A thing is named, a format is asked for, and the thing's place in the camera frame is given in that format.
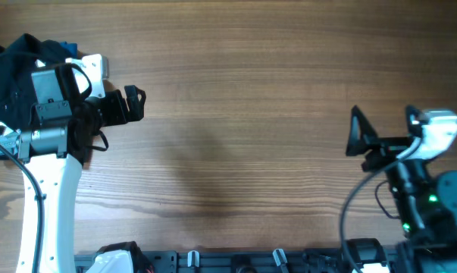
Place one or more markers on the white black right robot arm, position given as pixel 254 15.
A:
pixel 426 204

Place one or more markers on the black t-shirt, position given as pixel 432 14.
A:
pixel 17 62

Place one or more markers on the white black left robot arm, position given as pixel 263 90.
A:
pixel 53 154

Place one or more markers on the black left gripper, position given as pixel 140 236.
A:
pixel 136 106

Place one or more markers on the black mounting rail base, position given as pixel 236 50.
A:
pixel 308 260

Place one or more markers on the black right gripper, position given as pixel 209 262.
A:
pixel 385 152

